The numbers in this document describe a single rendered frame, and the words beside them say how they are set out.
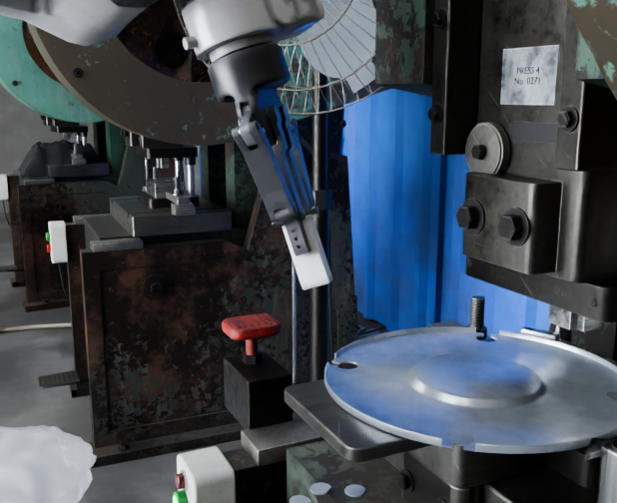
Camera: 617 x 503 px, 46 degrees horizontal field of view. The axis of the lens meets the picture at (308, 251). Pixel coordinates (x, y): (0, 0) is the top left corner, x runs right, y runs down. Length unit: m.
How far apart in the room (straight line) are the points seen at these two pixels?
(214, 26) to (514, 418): 0.43
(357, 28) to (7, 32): 2.38
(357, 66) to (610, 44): 1.12
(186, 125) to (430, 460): 1.35
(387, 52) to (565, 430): 0.42
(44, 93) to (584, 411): 3.15
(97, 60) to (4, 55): 1.72
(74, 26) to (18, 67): 2.84
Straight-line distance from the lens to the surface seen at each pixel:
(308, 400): 0.66
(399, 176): 3.11
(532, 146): 0.69
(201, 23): 0.70
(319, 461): 0.85
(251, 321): 0.95
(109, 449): 2.28
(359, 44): 1.41
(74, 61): 1.86
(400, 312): 3.22
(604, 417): 0.68
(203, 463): 0.89
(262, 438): 0.91
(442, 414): 0.64
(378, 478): 0.82
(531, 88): 0.69
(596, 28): 0.32
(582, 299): 0.67
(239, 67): 0.69
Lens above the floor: 1.05
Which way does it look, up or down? 12 degrees down
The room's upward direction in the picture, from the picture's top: straight up
